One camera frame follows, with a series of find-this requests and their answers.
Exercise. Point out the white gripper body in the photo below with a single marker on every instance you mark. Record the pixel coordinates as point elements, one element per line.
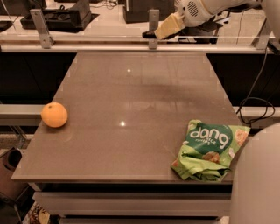
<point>190,11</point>

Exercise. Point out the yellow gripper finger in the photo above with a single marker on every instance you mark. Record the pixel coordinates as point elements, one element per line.
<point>172,25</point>

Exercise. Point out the black rxbar chocolate bar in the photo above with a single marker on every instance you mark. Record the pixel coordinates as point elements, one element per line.
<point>149,35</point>

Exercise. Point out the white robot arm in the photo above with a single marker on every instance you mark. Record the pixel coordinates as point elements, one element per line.
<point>256,189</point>

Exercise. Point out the black box on floor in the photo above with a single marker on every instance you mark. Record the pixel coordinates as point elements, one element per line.
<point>137,11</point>

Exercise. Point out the black equipment case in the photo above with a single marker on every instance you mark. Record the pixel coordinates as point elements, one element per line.
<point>73,19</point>

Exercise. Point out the green dang chips bag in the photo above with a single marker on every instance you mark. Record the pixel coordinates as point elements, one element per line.
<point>208,150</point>

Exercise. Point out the orange fruit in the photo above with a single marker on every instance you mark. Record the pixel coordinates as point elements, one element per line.
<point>54,115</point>

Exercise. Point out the white table drawer front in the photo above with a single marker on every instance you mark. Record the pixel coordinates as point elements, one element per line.
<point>134,203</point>

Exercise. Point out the middle metal glass bracket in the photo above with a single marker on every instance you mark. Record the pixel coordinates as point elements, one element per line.
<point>153,25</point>

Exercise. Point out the metal glass bracket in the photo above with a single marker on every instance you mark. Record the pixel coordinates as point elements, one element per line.
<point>263,36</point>
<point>153,25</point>
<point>39,21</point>

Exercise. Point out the right metal glass bracket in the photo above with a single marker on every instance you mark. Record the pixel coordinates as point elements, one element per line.
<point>263,36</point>

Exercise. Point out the left metal glass bracket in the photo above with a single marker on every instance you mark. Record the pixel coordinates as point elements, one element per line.
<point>39,21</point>

